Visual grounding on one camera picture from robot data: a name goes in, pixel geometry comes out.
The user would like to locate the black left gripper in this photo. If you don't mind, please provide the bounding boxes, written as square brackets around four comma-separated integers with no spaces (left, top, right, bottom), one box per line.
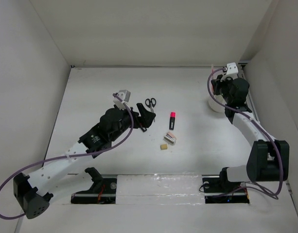
[109,103,155,142]

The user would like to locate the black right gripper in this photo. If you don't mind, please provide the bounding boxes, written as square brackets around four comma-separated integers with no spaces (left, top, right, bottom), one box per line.
[212,74,234,104]

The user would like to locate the thin pink highlighter pen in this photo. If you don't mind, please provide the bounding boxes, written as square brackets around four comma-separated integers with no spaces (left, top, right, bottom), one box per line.
[210,64,215,94]

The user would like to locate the pink black thick highlighter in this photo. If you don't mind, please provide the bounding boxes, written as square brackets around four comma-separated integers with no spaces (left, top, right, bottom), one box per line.
[169,112,176,130]

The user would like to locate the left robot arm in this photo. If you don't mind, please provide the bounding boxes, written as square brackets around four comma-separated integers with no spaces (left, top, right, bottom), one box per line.
[13,101,156,219]

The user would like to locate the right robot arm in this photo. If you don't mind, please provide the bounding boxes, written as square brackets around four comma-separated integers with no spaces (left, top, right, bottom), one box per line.
[211,74,290,191]

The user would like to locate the white round compartment container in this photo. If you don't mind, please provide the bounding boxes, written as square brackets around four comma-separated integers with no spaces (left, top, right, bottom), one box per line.
[208,95,226,113]

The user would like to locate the pink eraser in sleeve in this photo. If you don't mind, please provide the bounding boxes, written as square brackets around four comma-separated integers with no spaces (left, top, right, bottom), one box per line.
[163,132,176,145]

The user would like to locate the small tan eraser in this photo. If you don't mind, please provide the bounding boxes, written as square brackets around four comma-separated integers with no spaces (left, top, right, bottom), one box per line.
[160,144,168,150]

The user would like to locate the black handled scissors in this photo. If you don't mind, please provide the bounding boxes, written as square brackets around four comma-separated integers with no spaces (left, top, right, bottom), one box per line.
[145,98,157,113]

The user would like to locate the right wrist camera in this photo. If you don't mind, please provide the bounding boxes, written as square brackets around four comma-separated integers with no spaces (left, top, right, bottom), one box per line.
[226,63,238,76]

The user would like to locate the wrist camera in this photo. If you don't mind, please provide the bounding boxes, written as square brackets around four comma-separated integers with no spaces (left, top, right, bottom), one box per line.
[226,63,238,76]
[117,89,131,102]

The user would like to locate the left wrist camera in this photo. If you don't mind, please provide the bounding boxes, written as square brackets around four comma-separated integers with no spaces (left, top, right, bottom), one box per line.
[117,89,131,102]

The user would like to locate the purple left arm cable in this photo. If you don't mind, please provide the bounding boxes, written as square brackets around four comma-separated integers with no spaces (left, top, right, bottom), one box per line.
[0,93,135,220]

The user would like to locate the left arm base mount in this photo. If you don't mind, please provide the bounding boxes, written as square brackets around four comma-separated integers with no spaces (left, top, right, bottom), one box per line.
[70,167,117,204]

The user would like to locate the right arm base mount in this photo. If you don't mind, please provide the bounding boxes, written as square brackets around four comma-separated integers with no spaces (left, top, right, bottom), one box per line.
[199,167,250,204]

